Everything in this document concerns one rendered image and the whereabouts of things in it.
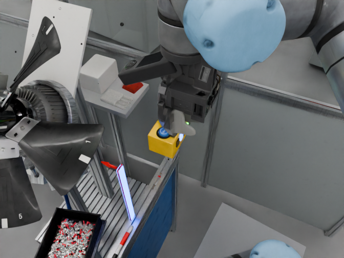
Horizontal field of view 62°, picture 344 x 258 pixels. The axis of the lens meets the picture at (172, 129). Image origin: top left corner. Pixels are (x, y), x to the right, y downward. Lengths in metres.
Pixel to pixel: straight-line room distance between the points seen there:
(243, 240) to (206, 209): 1.19
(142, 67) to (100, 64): 1.07
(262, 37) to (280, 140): 1.30
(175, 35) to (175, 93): 0.10
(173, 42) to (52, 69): 0.86
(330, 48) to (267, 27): 0.08
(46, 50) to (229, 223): 0.70
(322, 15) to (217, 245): 0.69
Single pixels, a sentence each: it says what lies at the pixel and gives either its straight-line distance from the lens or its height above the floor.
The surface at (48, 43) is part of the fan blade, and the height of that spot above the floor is 1.41.
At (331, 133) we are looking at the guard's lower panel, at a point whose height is 0.87.
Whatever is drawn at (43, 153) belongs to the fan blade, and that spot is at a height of 1.18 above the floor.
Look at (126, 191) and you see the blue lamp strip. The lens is 0.92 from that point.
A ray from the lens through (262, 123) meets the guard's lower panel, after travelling 1.48.
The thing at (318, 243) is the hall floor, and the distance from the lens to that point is 2.17.
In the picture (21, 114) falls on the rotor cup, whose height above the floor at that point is 1.18.
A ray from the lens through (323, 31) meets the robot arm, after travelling 0.32.
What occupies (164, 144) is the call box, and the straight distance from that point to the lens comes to 1.01.
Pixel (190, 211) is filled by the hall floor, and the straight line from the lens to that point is 2.05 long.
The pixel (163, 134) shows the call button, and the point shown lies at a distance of 1.01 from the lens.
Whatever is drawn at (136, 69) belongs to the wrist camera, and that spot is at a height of 1.57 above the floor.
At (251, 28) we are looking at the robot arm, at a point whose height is 1.74.
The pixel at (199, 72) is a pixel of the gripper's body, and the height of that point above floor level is 1.60.
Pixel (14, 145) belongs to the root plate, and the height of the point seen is 1.11.
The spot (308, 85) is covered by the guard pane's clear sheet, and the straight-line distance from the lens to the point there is 1.31.
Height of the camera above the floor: 1.86
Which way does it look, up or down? 50 degrees down
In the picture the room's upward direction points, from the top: straight up
